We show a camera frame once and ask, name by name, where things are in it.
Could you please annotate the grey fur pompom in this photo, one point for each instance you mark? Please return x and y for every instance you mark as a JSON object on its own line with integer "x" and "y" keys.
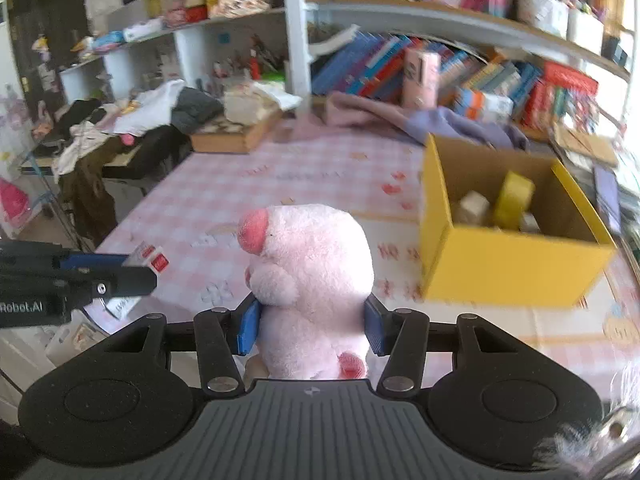
{"x": 575, "y": 452}

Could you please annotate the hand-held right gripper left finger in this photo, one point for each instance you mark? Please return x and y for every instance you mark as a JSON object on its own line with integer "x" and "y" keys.
{"x": 247, "y": 327}

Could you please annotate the small red white box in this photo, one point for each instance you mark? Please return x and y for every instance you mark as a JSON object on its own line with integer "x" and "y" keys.
{"x": 152, "y": 258}

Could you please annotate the white wipes packet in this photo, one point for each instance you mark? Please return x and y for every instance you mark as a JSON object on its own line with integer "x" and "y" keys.
{"x": 142, "y": 29}

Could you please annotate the row of red books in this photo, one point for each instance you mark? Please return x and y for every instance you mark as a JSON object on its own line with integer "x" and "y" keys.
{"x": 565, "y": 95}

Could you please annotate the dark grey garment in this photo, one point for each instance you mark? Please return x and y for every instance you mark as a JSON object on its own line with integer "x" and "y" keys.
{"x": 197, "y": 107}

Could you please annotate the beige tissue pack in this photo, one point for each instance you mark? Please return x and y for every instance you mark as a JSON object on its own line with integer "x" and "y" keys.
{"x": 250, "y": 105}

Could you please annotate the orange white carton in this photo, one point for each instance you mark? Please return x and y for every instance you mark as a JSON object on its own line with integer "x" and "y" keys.
{"x": 482, "y": 105}

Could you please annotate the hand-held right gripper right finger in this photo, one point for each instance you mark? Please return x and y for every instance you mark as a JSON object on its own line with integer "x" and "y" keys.
{"x": 375, "y": 327}

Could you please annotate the row of leaning books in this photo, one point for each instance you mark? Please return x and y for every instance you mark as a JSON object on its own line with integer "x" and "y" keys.
{"x": 365, "y": 62}

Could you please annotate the pink cylinder device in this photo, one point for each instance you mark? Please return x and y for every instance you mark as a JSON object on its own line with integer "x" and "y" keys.
{"x": 421, "y": 80}

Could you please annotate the white bookshelf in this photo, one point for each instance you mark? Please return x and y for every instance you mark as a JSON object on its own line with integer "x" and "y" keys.
{"x": 297, "y": 35}

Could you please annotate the white storage container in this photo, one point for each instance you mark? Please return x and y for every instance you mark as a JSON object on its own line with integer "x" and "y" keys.
{"x": 585, "y": 32}

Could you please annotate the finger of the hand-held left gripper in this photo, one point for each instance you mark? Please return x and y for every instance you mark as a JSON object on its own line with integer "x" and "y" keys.
{"x": 90, "y": 260}
{"x": 125, "y": 280}

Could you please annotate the brown garment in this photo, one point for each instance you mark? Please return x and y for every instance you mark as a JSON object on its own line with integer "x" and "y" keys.
{"x": 90, "y": 185}

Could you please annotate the brown cardboard envelopes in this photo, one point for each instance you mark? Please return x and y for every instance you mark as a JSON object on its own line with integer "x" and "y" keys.
{"x": 585, "y": 145}

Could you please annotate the pen holder with pens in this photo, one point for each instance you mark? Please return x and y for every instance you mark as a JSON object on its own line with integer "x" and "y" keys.
{"x": 542, "y": 7}

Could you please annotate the dark phone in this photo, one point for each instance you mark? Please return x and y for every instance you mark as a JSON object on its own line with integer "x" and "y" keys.
{"x": 607, "y": 200}

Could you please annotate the small white block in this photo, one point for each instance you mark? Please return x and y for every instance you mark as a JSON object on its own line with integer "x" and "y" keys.
{"x": 530, "y": 222}

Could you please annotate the yellow cardboard box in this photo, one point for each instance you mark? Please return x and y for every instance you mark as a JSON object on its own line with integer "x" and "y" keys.
{"x": 510, "y": 265}

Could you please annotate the yellow tape roll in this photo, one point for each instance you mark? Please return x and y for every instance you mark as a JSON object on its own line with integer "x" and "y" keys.
{"x": 512, "y": 197}

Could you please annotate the pink checked tablecloth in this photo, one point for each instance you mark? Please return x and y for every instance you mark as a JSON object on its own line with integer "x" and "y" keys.
{"x": 210, "y": 185}

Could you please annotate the pink plush pig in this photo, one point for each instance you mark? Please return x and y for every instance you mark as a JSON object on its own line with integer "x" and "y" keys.
{"x": 310, "y": 270}

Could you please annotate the purple cloth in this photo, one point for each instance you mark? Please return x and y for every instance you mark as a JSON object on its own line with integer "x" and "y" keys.
{"x": 400, "y": 117}

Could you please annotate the large white block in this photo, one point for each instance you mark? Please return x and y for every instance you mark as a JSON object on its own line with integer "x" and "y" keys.
{"x": 472, "y": 207}

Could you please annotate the wooden chess box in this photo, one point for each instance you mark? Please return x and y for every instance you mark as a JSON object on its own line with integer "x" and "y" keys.
{"x": 230, "y": 137}

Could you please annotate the red pink toy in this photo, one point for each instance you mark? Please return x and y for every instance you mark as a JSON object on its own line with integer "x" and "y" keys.
{"x": 186, "y": 7}

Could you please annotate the white shirt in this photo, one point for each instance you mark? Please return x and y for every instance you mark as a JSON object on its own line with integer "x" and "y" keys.
{"x": 150, "y": 107}

